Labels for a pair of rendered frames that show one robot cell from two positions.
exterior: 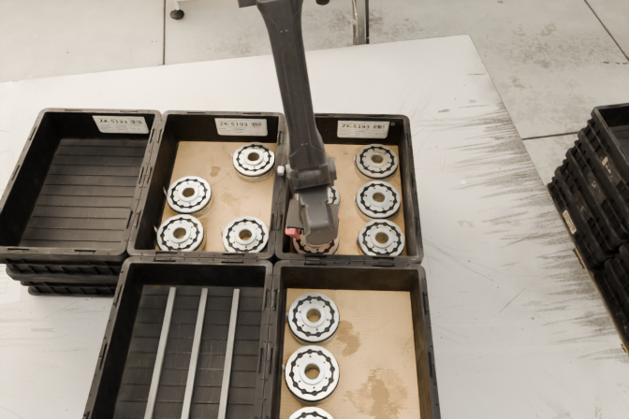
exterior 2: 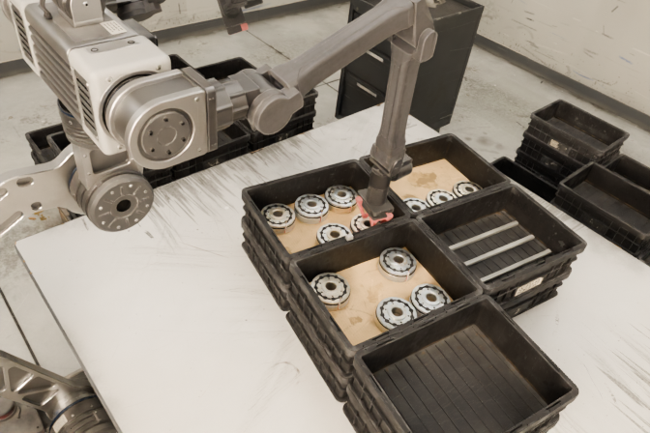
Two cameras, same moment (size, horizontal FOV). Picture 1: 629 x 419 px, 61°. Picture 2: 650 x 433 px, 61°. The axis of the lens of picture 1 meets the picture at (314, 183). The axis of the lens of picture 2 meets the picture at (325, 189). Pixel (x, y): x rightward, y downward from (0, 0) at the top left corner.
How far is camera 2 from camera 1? 164 cm
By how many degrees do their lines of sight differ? 76
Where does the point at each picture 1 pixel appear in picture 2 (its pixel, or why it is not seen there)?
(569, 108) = not seen: outside the picture
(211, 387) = (487, 244)
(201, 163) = (355, 334)
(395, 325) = not seen: hidden behind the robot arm
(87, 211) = (467, 393)
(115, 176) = (421, 397)
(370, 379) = (419, 186)
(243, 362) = (462, 236)
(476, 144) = (181, 208)
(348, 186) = (306, 231)
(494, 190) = (224, 191)
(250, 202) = (364, 281)
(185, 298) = not seen: hidden behind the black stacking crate
